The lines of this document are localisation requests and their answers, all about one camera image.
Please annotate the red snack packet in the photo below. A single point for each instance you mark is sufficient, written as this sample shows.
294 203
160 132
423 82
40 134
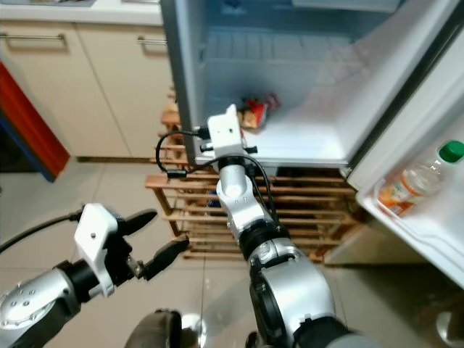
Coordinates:
257 112

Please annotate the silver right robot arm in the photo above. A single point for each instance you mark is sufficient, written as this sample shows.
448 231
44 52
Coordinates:
297 297

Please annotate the white fridge door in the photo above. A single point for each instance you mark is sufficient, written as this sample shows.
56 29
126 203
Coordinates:
406 130

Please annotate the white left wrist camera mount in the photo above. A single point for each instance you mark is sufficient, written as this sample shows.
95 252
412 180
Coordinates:
96 232

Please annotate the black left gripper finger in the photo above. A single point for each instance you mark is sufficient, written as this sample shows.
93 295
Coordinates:
138 221
167 258

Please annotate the grey robot left foot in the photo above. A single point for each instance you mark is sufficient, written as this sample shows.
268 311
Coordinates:
152 333

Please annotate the wooden slatted crate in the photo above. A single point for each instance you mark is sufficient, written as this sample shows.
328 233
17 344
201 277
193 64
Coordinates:
188 210

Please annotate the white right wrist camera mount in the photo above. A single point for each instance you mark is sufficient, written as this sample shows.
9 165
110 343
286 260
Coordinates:
225 134

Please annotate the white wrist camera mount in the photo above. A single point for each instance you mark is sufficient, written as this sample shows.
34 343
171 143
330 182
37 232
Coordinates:
225 134
96 232

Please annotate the cream kitchen cabinet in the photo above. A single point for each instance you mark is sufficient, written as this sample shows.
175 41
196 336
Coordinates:
101 94

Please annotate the dark grey fridge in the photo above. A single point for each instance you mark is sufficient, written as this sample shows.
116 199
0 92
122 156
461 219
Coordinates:
297 58

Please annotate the orange label drink bottle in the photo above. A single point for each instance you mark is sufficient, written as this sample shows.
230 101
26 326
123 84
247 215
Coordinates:
406 188

